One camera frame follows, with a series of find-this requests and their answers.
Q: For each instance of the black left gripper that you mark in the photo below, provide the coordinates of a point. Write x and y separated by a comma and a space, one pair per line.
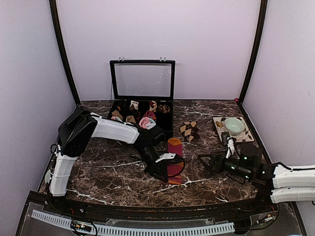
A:
156, 169

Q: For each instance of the cream brown rolled sock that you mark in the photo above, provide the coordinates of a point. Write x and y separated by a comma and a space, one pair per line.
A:
134, 105

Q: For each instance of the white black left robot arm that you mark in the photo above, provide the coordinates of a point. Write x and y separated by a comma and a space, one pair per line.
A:
82, 125

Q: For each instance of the leopard pattern rolled sock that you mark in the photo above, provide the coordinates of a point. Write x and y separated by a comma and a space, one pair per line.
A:
163, 108

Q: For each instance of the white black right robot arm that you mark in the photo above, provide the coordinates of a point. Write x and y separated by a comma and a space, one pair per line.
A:
275, 182

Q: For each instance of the white slotted cable duct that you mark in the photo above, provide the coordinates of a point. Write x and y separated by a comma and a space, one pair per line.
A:
83, 228

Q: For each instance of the black right frame post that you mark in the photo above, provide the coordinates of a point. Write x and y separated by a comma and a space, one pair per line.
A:
255, 50

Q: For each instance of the pale green bowl left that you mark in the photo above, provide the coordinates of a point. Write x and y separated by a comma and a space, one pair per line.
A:
47, 177

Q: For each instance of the black sock organizer box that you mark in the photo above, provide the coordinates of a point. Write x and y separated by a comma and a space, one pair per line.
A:
148, 81

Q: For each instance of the brown tan rolled sock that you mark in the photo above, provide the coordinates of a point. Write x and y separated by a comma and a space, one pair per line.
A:
130, 119

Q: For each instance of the pale green ceramic bowl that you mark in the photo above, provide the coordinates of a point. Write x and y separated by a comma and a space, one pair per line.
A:
234, 126

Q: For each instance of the pink white rolled sock right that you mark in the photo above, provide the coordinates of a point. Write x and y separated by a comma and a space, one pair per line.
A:
147, 123

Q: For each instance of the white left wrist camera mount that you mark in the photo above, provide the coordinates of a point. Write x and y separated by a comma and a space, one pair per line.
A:
166, 156

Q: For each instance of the brown argyle rolled sock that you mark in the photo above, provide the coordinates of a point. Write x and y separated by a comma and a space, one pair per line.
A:
189, 130

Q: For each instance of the black front table rail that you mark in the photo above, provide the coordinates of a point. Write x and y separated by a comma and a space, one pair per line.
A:
99, 212

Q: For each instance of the black left frame post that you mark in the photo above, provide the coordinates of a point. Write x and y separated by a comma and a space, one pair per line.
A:
62, 50

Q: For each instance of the black frame post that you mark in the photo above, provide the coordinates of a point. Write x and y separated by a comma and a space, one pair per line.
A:
255, 50
62, 50

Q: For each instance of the pink white rolled sock left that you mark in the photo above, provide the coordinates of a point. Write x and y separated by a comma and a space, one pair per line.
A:
116, 118

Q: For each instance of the maroon teal rolled sock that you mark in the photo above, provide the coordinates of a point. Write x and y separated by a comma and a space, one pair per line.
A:
151, 115

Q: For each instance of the square floral ceramic plate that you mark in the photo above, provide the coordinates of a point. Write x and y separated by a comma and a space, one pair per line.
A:
245, 136

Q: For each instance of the maroon purple orange striped sock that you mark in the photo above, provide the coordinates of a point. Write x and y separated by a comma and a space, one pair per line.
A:
174, 171

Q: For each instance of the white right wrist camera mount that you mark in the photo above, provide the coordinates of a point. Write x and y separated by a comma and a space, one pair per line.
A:
228, 142

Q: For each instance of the pink white rolled sock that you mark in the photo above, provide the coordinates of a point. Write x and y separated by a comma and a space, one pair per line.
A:
116, 118
147, 123

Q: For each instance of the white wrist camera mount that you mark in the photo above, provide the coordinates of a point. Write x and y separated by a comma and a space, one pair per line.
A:
228, 142
166, 156

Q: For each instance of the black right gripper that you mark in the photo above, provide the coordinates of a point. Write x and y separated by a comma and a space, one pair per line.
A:
214, 159

